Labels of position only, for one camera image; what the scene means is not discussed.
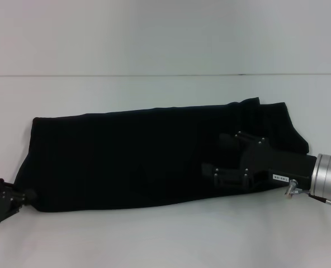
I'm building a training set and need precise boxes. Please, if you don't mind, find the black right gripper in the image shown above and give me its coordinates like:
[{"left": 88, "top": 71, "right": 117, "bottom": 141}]
[{"left": 201, "top": 130, "right": 319, "bottom": 191}]

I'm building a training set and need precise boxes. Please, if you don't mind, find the black shirt with FREE print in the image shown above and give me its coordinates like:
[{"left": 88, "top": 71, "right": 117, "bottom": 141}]
[{"left": 15, "top": 97, "right": 311, "bottom": 213}]

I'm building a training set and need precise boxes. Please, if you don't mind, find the right gripper cable with plug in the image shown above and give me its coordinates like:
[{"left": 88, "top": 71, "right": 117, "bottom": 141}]
[{"left": 283, "top": 178, "right": 331, "bottom": 213}]

